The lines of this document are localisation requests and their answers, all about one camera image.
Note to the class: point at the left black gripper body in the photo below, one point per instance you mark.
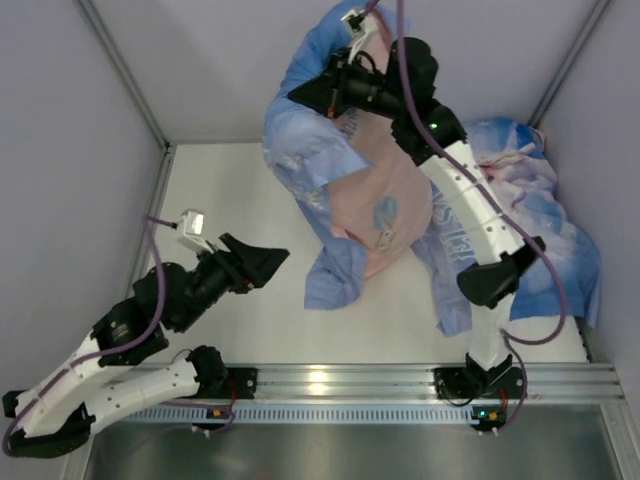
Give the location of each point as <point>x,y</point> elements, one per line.
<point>238,272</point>

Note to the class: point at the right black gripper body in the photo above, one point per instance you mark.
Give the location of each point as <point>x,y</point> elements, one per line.
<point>335,83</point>

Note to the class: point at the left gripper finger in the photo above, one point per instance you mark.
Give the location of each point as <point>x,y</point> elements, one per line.
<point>239,255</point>
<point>261,264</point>

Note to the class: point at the pink pillowcase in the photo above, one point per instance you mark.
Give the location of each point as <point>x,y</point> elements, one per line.
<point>362,195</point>

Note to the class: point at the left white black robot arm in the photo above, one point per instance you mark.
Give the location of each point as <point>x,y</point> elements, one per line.
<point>83,396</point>

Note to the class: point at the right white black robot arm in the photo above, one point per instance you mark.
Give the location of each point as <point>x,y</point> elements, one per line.
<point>432,136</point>

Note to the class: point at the blue Elsa pillow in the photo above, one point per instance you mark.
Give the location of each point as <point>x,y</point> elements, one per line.
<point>512,158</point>

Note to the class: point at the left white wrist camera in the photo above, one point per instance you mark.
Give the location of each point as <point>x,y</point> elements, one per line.
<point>189,232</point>

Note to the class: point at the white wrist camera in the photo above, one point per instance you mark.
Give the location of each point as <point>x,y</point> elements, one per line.
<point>362,26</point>
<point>189,232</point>

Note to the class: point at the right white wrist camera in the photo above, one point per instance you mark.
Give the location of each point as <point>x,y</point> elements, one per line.
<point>362,26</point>

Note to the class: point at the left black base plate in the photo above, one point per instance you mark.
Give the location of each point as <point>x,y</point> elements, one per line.
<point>241,384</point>

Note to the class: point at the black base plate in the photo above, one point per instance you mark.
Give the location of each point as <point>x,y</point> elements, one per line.
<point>460,386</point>
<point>241,384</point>

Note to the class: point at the aluminium mounting rail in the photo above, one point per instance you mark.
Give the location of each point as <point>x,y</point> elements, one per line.
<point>548,383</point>

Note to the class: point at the slotted grey cable duct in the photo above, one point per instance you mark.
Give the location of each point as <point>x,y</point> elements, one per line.
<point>351,414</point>

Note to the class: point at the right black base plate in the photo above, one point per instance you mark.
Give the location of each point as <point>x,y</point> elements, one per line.
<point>460,386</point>

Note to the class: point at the right aluminium frame post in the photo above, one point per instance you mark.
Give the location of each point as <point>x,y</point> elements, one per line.
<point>572,53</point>

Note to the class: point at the aluminium frame post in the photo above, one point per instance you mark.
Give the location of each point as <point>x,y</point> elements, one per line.
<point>572,53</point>
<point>98,26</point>

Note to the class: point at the left aluminium frame post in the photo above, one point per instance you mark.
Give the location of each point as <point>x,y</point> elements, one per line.
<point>98,26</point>

